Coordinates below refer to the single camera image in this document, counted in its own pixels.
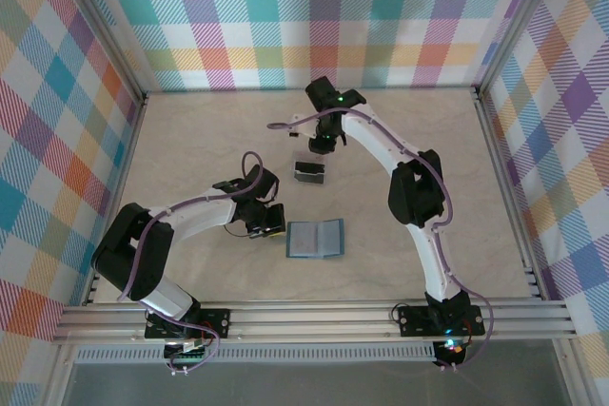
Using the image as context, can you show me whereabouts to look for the teal card holder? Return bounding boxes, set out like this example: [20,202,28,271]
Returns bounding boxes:
[286,218,344,260]

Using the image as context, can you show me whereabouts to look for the left controller board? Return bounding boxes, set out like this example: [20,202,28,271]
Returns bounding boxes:
[164,338,213,363]

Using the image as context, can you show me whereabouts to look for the controller board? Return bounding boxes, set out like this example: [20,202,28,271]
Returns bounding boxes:
[164,338,213,363]
[435,337,467,367]

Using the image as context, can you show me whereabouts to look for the right controller board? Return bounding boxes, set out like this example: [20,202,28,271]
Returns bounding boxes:
[435,337,467,367]

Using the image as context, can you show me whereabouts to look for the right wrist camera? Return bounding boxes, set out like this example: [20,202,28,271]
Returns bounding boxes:
[289,113,318,139]

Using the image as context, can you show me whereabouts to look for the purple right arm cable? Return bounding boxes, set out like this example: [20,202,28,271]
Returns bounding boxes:
[268,108,494,372]

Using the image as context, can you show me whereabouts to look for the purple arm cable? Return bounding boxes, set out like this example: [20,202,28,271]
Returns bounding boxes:
[116,151,267,377]
[268,108,494,372]

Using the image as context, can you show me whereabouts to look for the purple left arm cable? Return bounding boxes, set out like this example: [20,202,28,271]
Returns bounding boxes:
[116,151,267,377]

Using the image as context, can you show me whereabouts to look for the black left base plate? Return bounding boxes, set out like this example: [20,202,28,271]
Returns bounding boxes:
[144,308,232,339]

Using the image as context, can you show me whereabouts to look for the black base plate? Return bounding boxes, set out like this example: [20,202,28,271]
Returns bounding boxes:
[398,304,485,337]
[144,308,232,339]

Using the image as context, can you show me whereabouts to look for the aluminium mounting rail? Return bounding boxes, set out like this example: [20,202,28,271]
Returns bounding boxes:
[51,300,580,345]

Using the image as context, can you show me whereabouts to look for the grey slotted cable duct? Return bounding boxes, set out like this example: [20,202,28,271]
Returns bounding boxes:
[75,346,437,363]

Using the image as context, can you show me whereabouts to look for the aluminium side rail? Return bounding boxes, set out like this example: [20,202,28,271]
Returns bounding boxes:
[83,91,148,307]
[473,87,546,300]

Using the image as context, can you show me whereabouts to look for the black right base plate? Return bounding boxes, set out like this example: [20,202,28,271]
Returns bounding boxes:
[398,304,485,337]

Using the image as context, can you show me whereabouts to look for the aluminium frame post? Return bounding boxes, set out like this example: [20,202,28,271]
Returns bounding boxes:
[47,0,148,99]
[475,0,568,93]

